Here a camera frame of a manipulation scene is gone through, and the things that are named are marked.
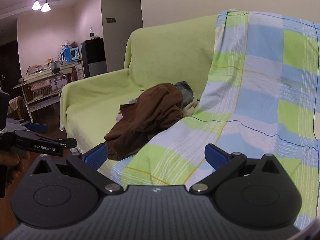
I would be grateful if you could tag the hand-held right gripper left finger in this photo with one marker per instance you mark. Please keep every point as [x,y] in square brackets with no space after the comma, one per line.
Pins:
[96,156]

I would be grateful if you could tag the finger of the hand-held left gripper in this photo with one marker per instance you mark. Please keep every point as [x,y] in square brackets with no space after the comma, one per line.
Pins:
[32,127]
[50,140]

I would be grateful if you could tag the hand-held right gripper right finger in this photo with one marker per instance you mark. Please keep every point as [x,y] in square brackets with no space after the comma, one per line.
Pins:
[215,156]

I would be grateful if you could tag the brown pants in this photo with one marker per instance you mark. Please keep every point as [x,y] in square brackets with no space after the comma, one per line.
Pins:
[150,115]

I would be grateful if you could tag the person's left hand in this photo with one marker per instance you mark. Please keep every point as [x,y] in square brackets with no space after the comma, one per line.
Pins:
[17,158]

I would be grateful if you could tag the chair with cream cover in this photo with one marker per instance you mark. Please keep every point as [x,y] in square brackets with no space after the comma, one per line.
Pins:
[40,88]

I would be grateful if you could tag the pink garment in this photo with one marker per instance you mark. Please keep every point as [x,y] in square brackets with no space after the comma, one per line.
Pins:
[119,117]

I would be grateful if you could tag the white cluttered table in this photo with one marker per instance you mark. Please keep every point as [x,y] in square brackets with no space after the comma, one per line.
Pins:
[42,76]

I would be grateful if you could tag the cream garment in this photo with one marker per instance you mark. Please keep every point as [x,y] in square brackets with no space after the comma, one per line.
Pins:
[190,108]

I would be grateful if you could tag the sofa with green cover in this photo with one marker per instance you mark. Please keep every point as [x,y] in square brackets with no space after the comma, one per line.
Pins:
[100,97]

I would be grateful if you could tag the dark wooden door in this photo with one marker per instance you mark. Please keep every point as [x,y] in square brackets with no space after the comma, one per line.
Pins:
[8,65]

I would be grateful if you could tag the blue green checked sheet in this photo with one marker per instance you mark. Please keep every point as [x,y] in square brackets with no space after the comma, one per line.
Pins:
[262,105]

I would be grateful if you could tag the grey garment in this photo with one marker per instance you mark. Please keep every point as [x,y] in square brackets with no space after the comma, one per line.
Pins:
[186,92]

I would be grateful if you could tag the blue toaster oven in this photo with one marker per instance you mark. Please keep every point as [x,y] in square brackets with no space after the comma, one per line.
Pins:
[71,54]

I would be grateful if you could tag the black refrigerator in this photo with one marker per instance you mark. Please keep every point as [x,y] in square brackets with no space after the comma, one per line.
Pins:
[95,57]

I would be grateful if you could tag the clear plastic bottle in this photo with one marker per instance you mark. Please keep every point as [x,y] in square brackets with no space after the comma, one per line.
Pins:
[92,33]

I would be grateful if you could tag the wall switch plate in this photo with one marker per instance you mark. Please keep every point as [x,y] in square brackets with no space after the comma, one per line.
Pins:
[111,19]

